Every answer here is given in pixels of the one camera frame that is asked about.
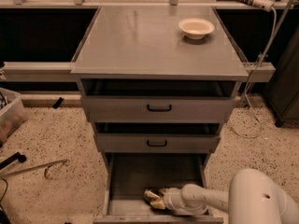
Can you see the bottom grey drawer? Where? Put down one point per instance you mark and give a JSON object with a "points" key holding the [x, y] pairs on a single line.
{"points": [[129, 175]]}

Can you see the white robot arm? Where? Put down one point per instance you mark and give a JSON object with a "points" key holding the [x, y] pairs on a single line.
{"points": [[253, 198]]}

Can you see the middle grey drawer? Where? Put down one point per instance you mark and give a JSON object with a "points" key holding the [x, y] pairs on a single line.
{"points": [[157, 137]]}

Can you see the grey drawer cabinet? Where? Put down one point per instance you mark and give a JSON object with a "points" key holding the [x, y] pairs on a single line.
{"points": [[144, 42]]}

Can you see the clear plastic storage bin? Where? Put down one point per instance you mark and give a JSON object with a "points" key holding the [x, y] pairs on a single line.
{"points": [[12, 113]]}

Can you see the grey drawer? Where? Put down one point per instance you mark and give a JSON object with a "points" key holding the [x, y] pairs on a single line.
{"points": [[176, 101], [157, 137], [129, 175]]}

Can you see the black handle tool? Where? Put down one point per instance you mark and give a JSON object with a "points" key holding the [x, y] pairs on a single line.
{"points": [[15, 157]]}

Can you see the white paper bowl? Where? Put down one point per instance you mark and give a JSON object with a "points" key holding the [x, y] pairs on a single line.
{"points": [[195, 28]]}

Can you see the dark cabinet at right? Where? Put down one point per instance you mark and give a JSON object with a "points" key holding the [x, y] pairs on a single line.
{"points": [[282, 91]]}

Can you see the top grey drawer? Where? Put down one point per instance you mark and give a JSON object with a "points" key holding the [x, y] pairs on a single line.
{"points": [[176, 101]]}

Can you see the metal grabber stick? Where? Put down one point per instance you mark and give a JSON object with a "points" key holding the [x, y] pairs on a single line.
{"points": [[45, 165]]}

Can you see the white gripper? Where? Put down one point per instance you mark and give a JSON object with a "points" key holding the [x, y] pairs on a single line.
{"points": [[170, 198]]}

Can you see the small black block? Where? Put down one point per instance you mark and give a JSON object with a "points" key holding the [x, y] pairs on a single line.
{"points": [[58, 103]]}

